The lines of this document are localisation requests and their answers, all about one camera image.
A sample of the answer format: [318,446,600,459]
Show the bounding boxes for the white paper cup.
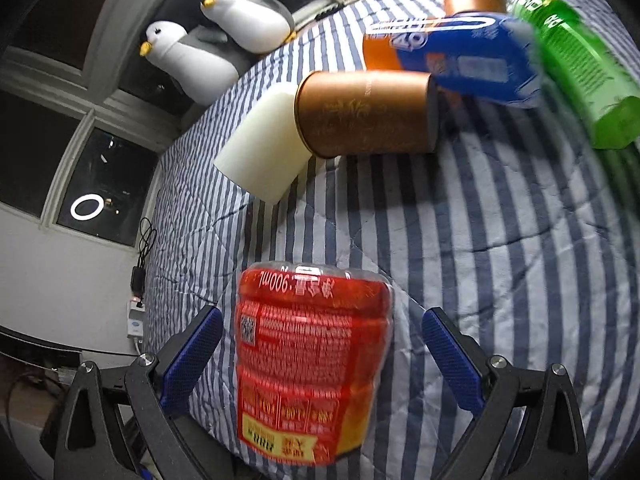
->
[214,81,316,204]

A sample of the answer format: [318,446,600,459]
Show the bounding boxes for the blue white striped quilt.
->
[144,0,639,479]

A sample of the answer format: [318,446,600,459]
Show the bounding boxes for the blue orange plastic bottle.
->
[362,12,542,108]

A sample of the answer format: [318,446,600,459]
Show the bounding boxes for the red labelled plastic cup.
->
[235,261,393,466]

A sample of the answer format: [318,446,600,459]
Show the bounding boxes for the black power strip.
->
[314,3,344,22]

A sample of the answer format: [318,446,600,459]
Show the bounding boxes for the white wall charger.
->
[127,297,145,342]

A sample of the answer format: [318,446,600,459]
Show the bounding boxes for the green plastic bottle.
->
[510,0,639,150]

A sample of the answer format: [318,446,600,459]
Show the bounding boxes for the brown paper cup near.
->
[294,70,438,159]

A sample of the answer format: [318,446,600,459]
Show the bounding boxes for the small plush penguin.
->
[200,0,297,54]

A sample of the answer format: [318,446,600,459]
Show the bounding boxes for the large plush penguin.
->
[139,21,252,107]

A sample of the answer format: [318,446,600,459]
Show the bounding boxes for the black cable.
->
[130,216,158,302]

